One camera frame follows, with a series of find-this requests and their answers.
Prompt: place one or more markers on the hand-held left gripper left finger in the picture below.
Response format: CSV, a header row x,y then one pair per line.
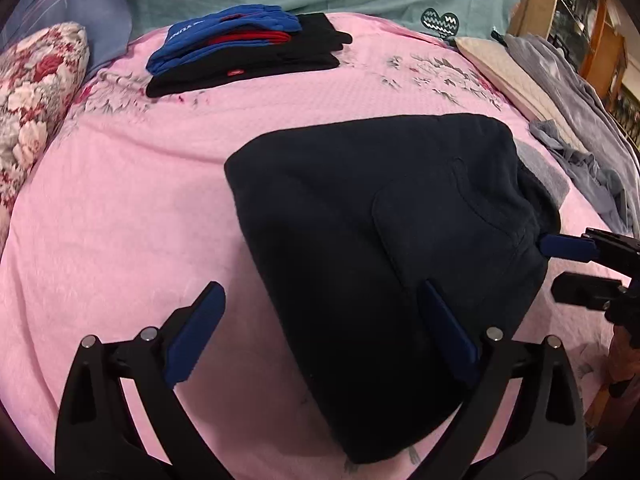
x,y
199,332

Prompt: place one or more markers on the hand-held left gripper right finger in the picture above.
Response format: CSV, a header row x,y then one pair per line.
x,y
451,337

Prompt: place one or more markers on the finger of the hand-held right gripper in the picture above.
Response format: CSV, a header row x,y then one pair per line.
x,y
585,290
565,246

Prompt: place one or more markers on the navy fleece pants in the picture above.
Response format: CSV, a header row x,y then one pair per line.
x,y
375,270

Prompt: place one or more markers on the folded blue pants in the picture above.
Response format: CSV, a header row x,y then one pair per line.
x,y
200,35

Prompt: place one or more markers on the pink floral bedsheet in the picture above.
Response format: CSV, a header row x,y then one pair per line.
x,y
140,185

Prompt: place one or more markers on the grey plush blanket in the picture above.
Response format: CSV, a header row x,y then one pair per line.
x,y
575,80

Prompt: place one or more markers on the cream quilted cushion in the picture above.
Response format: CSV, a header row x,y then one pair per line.
x,y
515,72

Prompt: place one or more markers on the wooden cabinet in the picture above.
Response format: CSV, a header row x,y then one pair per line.
x,y
590,20

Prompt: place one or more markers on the red floral pillow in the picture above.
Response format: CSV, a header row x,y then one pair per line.
x,y
35,105

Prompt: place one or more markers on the folded blue and black clothes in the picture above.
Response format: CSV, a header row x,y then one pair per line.
x,y
300,55

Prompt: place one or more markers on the blue pillow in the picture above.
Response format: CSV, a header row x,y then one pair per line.
x,y
75,10

